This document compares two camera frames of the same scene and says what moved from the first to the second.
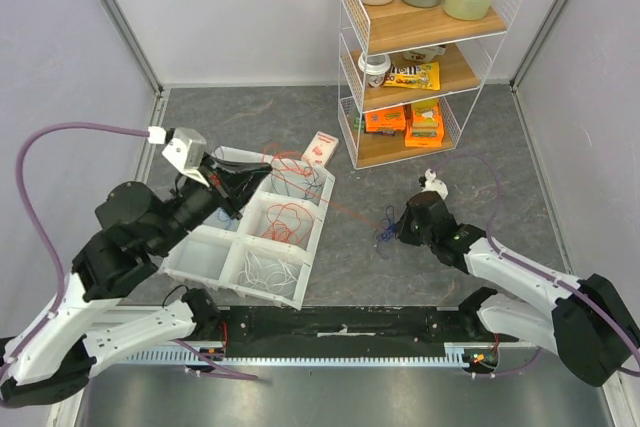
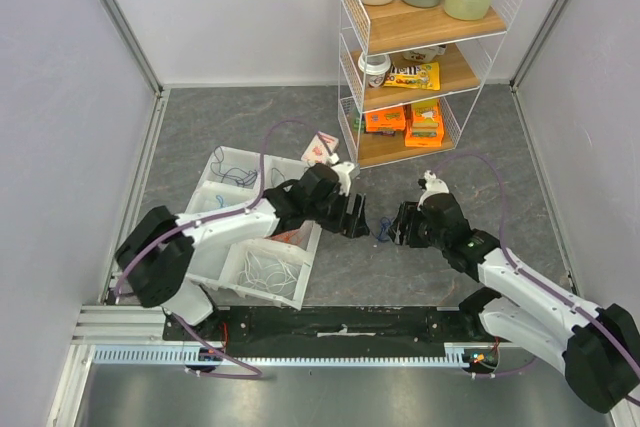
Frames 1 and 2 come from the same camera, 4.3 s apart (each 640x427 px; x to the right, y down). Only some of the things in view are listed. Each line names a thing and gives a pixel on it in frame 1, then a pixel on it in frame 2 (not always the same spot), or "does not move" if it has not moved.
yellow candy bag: x=423 y=76 does not move
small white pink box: x=320 y=149 does not move
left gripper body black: x=216 y=182 -> x=333 y=215
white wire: x=277 y=276 does not move
